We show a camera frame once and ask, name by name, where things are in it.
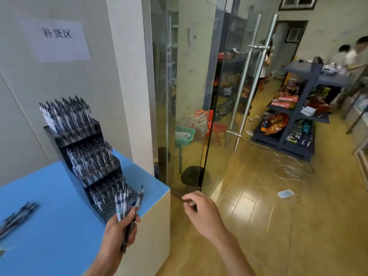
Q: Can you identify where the person's left hand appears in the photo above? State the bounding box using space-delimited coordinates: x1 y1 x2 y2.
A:
99 207 141 268

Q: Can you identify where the person's right hand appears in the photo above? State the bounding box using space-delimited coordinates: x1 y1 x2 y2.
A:
182 190 239 248

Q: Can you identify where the row of black pens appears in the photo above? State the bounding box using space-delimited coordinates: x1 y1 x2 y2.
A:
89 175 137 212
39 95 92 135
66 139 114 181

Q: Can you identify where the black tiered pen display stand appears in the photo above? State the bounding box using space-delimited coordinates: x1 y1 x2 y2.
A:
43 119 138 225

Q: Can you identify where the pile of black pens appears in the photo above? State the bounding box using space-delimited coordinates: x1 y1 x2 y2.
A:
0 201 39 242

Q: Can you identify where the black round object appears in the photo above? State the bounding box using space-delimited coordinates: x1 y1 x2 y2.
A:
180 166 212 187

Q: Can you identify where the frameless glass swing door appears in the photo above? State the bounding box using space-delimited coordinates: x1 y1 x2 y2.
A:
200 0 281 196

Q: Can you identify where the blue table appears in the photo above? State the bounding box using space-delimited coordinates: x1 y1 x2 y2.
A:
0 149 171 276

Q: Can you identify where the green plastic basket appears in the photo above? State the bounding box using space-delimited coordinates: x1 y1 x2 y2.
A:
175 125 196 146

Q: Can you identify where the pile of colourful snack packets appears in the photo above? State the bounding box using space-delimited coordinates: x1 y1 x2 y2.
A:
260 82 331 147

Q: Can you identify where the steel framed glass partition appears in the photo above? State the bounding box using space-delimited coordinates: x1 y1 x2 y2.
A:
149 0 230 196

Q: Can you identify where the dark goods shelf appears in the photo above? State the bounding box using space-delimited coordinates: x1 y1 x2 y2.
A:
251 60 350 162

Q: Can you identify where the white paper sign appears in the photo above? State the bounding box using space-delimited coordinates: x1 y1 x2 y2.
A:
21 18 92 63

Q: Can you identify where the small dark framed window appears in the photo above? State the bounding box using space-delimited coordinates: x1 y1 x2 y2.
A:
278 0 319 11

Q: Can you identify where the long steel door handle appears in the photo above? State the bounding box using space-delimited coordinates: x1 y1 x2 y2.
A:
225 15 262 148
233 14 279 151

